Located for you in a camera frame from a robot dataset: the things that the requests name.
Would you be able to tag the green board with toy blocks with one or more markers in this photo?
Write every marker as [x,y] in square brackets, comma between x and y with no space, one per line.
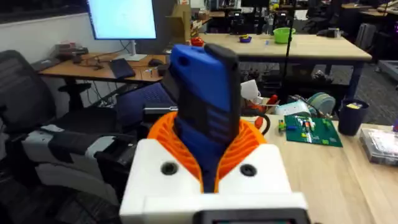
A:
[314,133]

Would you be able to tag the purple bowl with toys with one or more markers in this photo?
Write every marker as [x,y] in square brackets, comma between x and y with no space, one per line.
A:
[245,39]

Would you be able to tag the black computer mouse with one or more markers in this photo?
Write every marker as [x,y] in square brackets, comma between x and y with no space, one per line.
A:
[155,62]

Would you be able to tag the red toy vegetable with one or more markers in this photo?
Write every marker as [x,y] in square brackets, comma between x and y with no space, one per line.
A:
[197,41]

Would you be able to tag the pale green tape roll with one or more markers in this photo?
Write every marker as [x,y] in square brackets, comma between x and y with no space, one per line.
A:
[323,102]

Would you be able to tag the black keyboard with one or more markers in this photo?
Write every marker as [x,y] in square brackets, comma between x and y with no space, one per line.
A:
[122,68]

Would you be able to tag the clear plastic box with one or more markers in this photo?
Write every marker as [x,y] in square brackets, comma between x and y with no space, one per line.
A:
[379,146]

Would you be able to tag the heap of items on desk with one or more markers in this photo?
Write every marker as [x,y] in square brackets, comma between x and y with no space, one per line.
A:
[70,51]

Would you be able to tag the white box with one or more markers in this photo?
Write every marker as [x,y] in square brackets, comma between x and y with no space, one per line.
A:
[292,109]

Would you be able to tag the dark blue cup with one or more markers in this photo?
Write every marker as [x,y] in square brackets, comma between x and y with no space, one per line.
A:
[351,119]

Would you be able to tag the blue mesh chair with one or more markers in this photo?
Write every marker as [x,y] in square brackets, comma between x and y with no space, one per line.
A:
[140,96]

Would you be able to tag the brown cardboard box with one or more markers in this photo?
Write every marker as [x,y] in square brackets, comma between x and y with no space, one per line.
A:
[180,25]

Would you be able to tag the white orange right gripper left finger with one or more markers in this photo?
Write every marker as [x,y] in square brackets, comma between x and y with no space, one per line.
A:
[155,174]

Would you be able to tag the pale wooden table black legs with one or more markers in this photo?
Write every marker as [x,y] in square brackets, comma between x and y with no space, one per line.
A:
[311,46]

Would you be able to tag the computer monitor on white stand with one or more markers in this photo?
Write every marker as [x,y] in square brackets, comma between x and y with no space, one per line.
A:
[122,18]

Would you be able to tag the white orange right gripper right finger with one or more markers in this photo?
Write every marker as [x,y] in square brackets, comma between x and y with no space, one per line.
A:
[258,174]

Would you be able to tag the black mesh office chair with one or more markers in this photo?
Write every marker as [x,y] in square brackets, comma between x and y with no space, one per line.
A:
[21,90]

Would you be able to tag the brown wooden desk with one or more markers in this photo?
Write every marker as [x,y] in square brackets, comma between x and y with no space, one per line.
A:
[93,73]

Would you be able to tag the white paper cup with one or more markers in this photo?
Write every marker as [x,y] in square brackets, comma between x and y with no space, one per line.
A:
[250,90]

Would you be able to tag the green plastic bowl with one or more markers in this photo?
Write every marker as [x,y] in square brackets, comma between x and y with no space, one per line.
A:
[283,35]

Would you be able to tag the black upright pole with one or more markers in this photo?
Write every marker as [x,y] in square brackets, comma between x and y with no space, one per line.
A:
[286,56]

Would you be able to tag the blue electric screwdriver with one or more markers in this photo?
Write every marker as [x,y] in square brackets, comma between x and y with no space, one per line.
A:
[202,87]

